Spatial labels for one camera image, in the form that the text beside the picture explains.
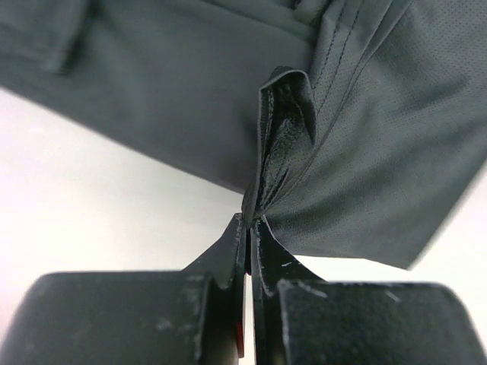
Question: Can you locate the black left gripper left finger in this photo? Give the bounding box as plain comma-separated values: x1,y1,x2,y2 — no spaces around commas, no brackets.
1,214,246,364

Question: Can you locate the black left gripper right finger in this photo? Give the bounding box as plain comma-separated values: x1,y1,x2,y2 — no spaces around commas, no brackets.
249,220,486,365

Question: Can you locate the black t-shirt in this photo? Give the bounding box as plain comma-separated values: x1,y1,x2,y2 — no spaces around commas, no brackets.
1,1,486,268

